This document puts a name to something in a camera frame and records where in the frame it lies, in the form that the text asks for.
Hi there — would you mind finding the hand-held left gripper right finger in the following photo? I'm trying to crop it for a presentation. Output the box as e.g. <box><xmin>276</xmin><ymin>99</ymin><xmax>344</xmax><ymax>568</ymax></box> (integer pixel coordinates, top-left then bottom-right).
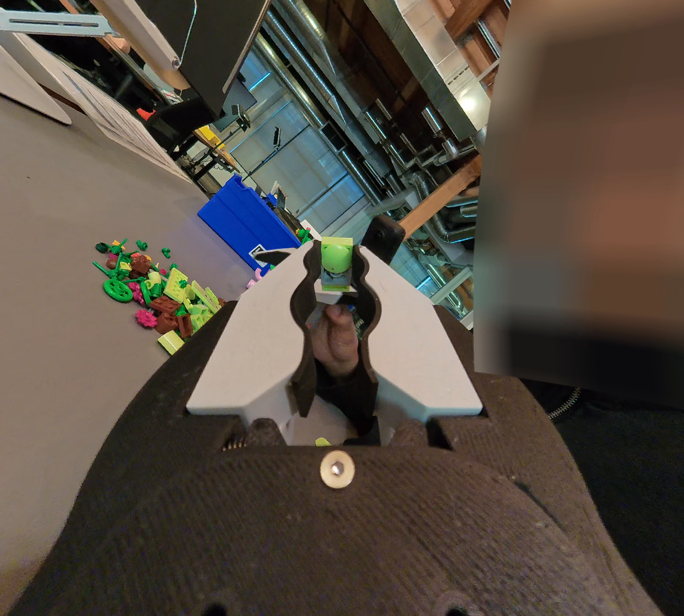
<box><xmin>353</xmin><ymin>244</ymin><xmax>484</xmax><ymax>441</ymax></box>

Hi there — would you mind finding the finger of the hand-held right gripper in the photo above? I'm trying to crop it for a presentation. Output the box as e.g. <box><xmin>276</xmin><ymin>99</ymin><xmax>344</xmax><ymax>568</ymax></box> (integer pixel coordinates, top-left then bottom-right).
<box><xmin>313</xmin><ymin>287</ymin><xmax>359</xmax><ymax>306</ymax></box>

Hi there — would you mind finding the small lime brown brick block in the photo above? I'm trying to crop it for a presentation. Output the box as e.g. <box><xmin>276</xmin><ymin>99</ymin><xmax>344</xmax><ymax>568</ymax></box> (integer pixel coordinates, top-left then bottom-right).
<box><xmin>319</xmin><ymin>237</ymin><xmax>354</xmax><ymax>291</ymax></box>

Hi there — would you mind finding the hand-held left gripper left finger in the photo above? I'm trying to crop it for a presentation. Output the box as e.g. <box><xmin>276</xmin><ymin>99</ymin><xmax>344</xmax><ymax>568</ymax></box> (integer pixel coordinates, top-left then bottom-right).
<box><xmin>186</xmin><ymin>244</ymin><xmax>321</xmax><ymax>444</ymax></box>

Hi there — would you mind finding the person's black jacket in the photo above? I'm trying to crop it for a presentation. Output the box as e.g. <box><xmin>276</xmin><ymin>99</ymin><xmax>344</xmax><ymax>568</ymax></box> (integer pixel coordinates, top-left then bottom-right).
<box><xmin>521</xmin><ymin>378</ymin><xmax>684</xmax><ymax>616</ymax></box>

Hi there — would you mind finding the silver ventilation duct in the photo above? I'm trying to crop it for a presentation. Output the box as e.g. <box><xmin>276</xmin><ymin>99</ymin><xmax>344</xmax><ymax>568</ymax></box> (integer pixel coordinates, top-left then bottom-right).
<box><xmin>321</xmin><ymin>0</ymin><xmax>491</xmax><ymax>142</ymax></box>

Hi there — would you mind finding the blue plastic bin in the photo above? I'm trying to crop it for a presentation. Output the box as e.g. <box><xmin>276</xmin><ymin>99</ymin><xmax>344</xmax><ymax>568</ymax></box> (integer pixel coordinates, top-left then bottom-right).
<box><xmin>198</xmin><ymin>175</ymin><xmax>304</xmax><ymax>270</ymax></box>

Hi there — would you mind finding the pink brick flower pot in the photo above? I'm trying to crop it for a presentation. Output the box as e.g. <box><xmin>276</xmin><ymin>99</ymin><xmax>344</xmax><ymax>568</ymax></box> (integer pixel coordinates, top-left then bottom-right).
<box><xmin>246</xmin><ymin>226</ymin><xmax>315</xmax><ymax>290</ymax></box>

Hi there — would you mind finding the person's right forearm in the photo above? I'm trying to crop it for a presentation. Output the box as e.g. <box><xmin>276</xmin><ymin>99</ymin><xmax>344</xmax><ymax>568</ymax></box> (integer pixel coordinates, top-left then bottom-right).
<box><xmin>315</xmin><ymin>359</ymin><xmax>378</xmax><ymax>436</ymax></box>

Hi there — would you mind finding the wooden ceiling beam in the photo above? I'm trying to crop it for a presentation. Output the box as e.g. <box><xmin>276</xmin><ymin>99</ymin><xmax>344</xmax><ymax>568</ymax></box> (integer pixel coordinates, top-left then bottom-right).
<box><xmin>398</xmin><ymin>154</ymin><xmax>483</xmax><ymax>237</ymax></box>

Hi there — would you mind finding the pile of loose toy bricks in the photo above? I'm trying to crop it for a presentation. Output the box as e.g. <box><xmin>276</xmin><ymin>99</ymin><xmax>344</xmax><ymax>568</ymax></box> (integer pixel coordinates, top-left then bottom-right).
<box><xmin>92</xmin><ymin>238</ymin><xmax>228</xmax><ymax>356</ymax></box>

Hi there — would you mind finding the laminated paper sheet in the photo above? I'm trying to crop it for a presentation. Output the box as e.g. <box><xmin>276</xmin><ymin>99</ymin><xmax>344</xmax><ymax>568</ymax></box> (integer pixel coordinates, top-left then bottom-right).
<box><xmin>56</xmin><ymin>63</ymin><xmax>194</xmax><ymax>184</ymax></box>

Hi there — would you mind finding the person's right hand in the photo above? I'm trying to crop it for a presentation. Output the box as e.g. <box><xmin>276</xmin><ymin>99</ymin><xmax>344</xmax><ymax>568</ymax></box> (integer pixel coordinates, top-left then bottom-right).
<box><xmin>311</xmin><ymin>304</ymin><xmax>362</xmax><ymax>378</ymax></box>

